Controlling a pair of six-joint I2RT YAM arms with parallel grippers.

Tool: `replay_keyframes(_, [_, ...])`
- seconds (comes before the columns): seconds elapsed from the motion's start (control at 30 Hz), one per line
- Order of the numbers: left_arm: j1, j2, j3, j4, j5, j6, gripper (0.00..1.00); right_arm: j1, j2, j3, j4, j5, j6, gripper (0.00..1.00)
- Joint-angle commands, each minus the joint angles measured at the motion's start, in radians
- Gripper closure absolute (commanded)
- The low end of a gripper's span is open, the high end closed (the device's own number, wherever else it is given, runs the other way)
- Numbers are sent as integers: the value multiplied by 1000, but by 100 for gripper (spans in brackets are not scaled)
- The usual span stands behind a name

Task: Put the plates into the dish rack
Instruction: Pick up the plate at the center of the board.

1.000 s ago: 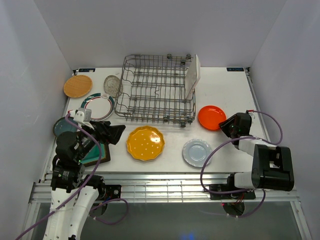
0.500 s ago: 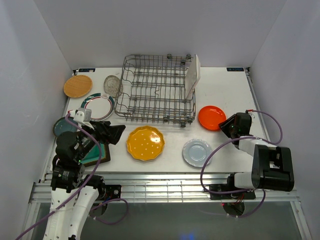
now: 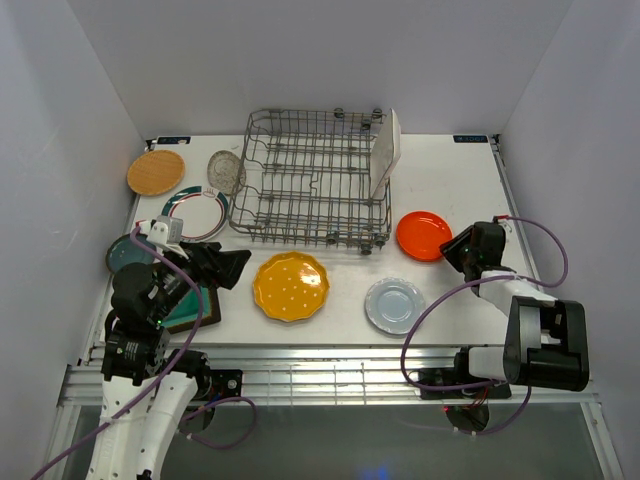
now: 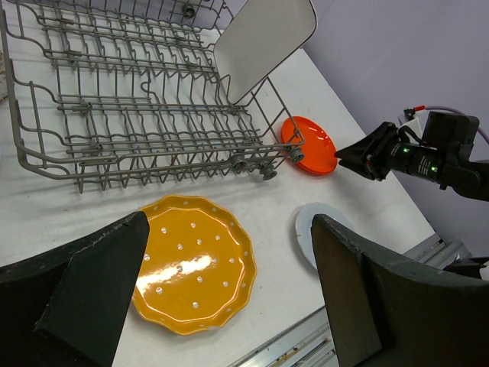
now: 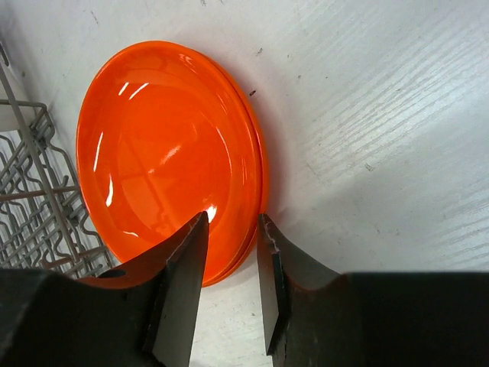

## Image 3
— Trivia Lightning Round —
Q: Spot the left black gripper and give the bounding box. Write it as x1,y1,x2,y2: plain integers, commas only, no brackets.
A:
149,239,251,323

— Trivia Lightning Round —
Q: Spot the orange round plate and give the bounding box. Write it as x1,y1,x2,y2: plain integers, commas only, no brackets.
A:
396,211,453,262

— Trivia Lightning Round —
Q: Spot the white rectangular plate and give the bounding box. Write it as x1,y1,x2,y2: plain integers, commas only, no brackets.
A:
370,109,401,200

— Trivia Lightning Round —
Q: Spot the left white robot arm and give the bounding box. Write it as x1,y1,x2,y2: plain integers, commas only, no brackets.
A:
87,242,251,479

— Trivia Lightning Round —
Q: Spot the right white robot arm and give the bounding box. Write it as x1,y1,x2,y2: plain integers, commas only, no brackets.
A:
440,221,590,397

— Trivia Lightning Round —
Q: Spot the white plate green rim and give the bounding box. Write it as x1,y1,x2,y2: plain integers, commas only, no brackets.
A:
161,185,229,242

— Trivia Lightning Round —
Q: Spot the teal square brown-rimmed plate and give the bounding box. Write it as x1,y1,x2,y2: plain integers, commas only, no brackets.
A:
162,279,223,335

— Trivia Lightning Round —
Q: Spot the yellow dotted scalloped plate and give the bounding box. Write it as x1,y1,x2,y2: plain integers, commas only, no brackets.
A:
252,251,330,323

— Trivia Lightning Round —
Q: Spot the light blue scalloped plate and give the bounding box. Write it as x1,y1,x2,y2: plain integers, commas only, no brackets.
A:
364,277,427,336

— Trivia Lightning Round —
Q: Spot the speckled beige small plate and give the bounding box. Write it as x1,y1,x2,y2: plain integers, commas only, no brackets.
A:
207,150,246,196

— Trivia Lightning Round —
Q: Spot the dark teal round plate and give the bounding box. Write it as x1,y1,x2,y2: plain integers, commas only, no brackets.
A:
105,235,155,274

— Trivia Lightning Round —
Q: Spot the woven bamboo round plate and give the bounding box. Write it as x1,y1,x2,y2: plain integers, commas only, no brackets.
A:
126,150,185,196

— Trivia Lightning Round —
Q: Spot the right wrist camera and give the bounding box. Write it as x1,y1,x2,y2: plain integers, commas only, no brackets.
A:
492,215,513,236

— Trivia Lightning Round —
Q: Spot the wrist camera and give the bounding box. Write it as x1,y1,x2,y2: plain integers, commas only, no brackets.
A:
492,215,513,236
135,215,188,259

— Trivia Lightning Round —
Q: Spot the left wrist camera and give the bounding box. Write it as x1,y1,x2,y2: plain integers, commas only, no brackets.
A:
135,215,188,259

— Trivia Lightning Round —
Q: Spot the grey wire dish rack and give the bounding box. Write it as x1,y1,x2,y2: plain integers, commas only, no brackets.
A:
228,108,392,255

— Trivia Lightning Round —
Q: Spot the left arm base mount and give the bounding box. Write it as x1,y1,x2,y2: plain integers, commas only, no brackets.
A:
193,368,244,401

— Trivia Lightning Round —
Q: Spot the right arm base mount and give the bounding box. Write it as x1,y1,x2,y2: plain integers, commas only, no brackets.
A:
408,367,512,401

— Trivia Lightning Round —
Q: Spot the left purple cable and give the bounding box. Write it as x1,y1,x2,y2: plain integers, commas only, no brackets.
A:
29,225,259,480

